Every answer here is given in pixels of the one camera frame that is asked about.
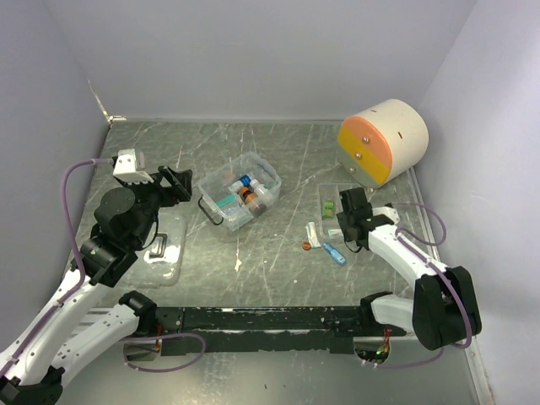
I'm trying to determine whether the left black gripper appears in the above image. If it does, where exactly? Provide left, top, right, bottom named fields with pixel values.
left=119, top=163, right=192, bottom=246

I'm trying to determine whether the green medicine box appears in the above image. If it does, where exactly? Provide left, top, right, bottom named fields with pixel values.
left=321, top=199, right=336, bottom=219

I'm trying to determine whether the clear plastic divider tray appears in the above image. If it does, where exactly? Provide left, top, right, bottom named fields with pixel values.
left=316, top=182, right=360, bottom=240

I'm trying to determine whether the white tube packet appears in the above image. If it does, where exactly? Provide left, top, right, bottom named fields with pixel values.
left=305, top=222, right=321, bottom=249

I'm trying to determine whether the clear plastic storage box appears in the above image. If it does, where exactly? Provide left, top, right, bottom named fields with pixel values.
left=197, top=152, right=282, bottom=232

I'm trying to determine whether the teal-header plastic sachet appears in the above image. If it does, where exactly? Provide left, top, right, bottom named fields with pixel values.
left=216, top=194, right=243, bottom=217

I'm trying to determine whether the small blue-label vial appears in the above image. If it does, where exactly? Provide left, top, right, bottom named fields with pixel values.
left=227, top=175, right=251, bottom=194

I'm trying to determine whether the white medicine bottle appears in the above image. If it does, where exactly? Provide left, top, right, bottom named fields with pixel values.
left=250, top=179, right=271, bottom=201

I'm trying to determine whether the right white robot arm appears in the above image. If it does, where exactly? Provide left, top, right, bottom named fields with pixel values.
left=337, top=187, right=482, bottom=350

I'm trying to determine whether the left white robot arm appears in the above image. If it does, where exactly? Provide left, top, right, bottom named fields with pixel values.
left=1, top=165, right=192, bottom=404

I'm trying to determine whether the blue plastic applicator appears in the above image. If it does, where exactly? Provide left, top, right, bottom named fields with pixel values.
left=322, top=242, right=346, bottom=265

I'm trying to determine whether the beige cylinder orange face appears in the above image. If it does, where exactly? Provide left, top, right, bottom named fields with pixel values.
left=337, top=99, right=429, bottom=188

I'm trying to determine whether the clear plastic box lid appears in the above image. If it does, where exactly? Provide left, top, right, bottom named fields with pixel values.
left=121, top=210, right=187, bottom=289

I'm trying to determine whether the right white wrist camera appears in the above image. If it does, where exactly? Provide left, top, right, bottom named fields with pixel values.
left=374, top=206, right=400, bottom=224

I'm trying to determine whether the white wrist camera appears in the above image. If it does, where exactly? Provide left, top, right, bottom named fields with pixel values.
left=113, top=148, right=153, bottom=185
left=374, top=206, right=400, bottom=224

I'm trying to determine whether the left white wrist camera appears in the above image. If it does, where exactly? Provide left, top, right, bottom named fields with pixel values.
left=113, top=148, right=153, bottom=185

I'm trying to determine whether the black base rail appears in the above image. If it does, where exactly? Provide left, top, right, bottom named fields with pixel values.
left=133, top=305, right=405, bottom=356

